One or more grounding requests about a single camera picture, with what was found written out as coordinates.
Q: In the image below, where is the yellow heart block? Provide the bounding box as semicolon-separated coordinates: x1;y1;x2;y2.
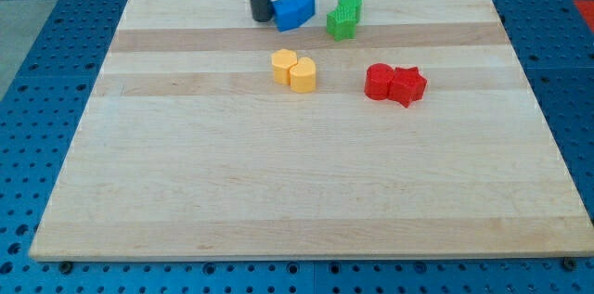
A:
290;57;316;93

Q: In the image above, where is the red circle block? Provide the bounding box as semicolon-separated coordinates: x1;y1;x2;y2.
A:
364;63;394;100

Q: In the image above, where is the green circle block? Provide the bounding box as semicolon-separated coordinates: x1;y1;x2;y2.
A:
338;0;363;22

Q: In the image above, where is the yellow hexagon block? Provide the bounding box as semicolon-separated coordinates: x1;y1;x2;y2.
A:
271;49;298;85

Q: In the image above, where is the wooden board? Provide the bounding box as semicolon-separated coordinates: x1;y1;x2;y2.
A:
30;0;593;262

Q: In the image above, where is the green star block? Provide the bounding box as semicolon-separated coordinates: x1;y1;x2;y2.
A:
326;6;356;42

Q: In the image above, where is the blue pentagon block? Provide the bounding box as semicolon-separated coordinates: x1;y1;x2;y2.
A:
273;0;307;32

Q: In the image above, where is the red star block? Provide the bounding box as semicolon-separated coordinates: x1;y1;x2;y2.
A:
388;67;427;108

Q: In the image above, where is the blue cube block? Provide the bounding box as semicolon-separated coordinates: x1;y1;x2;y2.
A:
291;0;316;21

